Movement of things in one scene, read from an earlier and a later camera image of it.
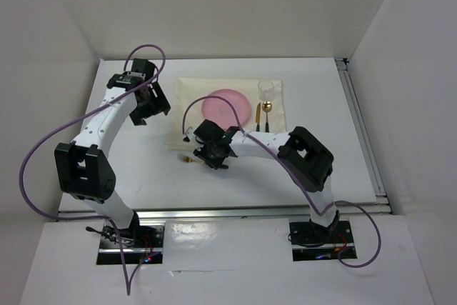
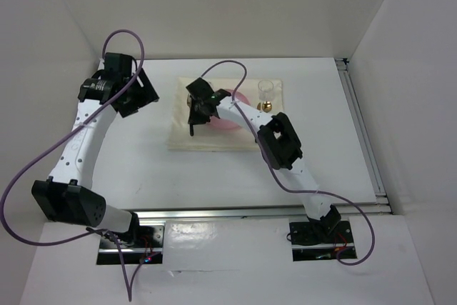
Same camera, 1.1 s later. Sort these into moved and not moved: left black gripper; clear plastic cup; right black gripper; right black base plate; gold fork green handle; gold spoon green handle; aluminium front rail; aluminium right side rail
Moved: right black gripper; gold fork green handle; left black gripper
Not moved: clear plastic cup; aluminium right side rail; aluminium front rail; gold spoon green handle; right black base plate
